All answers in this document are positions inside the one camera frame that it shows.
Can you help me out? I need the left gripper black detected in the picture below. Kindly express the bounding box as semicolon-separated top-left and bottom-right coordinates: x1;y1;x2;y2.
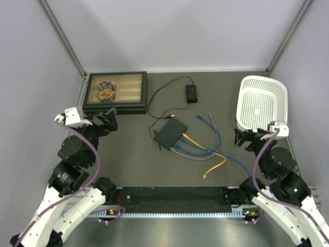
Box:
74;109;118;166

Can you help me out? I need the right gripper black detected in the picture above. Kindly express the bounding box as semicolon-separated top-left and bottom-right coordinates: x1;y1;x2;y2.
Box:
234;127;278;178

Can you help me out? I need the yellow ethernet cable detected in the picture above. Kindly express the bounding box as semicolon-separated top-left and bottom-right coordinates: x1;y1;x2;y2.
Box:
181;133;227;180

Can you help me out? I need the black network switch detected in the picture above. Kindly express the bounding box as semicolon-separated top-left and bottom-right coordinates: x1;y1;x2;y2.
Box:
154;118;188;150

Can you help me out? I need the black power adapter with cord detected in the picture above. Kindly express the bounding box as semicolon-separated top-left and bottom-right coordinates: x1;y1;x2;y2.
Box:
147;76;198;151

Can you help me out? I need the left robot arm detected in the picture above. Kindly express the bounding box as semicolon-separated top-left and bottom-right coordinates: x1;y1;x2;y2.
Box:
10;107;118;246

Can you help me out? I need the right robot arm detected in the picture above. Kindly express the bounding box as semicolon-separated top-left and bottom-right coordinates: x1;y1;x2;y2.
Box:
234;122;328;246

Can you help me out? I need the black jewelry display box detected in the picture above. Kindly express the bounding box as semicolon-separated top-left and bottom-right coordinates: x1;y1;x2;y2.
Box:
82;71;148;115

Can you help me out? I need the white perforated plastic basket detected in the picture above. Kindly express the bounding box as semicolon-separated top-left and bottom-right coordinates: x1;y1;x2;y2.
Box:
236;75;288;131

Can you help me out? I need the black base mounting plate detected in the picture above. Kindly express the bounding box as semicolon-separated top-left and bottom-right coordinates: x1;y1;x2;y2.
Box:
113;187;252;214

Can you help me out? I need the orange bracelet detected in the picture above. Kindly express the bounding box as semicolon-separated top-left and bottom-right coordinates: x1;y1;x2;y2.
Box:
97;89;116;101

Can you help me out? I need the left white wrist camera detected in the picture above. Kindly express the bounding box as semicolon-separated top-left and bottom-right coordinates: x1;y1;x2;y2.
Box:
54;107;93;128

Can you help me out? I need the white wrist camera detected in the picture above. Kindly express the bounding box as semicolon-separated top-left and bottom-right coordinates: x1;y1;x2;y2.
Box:
54;107;93;128
260;121;289;140

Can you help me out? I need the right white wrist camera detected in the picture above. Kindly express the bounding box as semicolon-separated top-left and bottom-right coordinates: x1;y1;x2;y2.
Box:
260;121;289;140

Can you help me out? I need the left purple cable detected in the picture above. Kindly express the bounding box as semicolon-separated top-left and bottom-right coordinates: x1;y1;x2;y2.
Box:
12;120;126;247

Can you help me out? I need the white slotted cable duct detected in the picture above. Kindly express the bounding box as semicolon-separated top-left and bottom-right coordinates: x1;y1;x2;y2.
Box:
64;207;246;219

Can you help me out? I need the aluminium frame rail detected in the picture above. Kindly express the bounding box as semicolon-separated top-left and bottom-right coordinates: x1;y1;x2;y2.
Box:
309;186;321;206

